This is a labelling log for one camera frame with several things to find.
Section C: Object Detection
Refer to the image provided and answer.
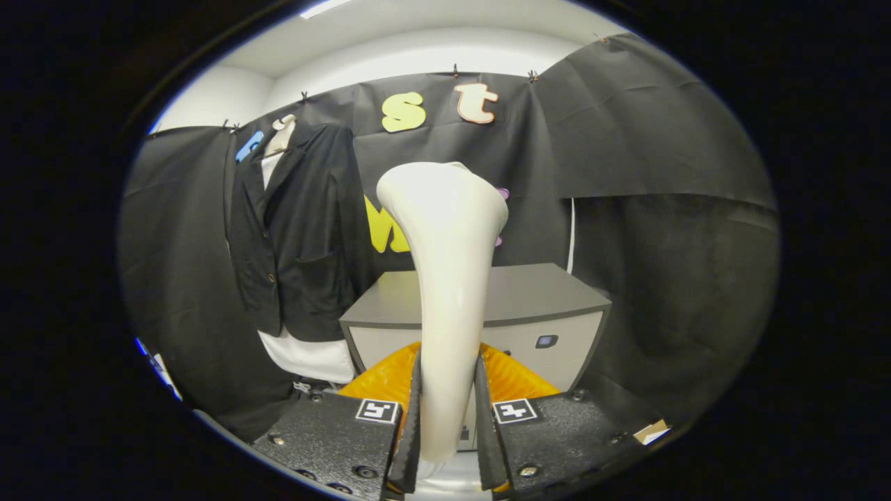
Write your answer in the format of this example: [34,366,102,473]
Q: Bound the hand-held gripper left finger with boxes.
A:
[251,341,423,501]

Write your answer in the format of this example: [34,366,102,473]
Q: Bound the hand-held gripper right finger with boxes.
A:
[477,341,645,501]

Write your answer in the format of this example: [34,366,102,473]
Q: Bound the white garment steamer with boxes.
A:
[376,161,510,466]

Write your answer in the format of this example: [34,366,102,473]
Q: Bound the black jacket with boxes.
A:
[226,124,373,343]

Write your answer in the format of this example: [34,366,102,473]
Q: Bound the white mannequin torso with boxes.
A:
[258,113,356,385]

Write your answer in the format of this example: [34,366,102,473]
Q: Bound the grey cabinet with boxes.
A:
[339,263,613,453]

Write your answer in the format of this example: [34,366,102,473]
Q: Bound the brown cardboard piece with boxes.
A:
[632,419,671,446]

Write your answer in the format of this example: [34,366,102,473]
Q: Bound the white and blue object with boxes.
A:
[134,337,183,403]

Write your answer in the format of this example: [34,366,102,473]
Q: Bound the black backdrop cloth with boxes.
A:
[118,33,780,443]

